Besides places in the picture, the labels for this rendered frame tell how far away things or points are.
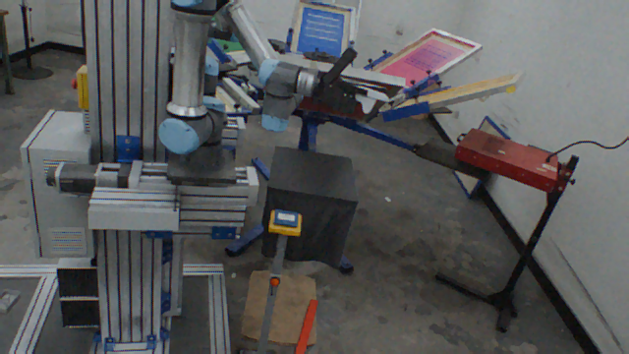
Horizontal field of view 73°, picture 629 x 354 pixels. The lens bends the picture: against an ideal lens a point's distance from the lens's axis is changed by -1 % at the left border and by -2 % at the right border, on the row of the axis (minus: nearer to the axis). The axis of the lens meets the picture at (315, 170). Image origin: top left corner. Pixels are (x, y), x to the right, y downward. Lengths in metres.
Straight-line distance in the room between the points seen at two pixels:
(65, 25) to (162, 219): 6.13
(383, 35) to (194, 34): 5.49
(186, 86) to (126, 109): 0.40
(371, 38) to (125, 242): 5.26
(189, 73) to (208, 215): 0.55
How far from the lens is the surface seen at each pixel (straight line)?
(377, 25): 6.56
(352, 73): 1.90
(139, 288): 2.06
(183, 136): 1.29
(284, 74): 1.16
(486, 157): 2.74
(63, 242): 1.88
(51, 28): 7.52
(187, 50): 1.24
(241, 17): 1.31
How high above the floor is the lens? 1.97
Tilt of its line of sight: 27 degrees down
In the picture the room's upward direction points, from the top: 12 degrees clockwise
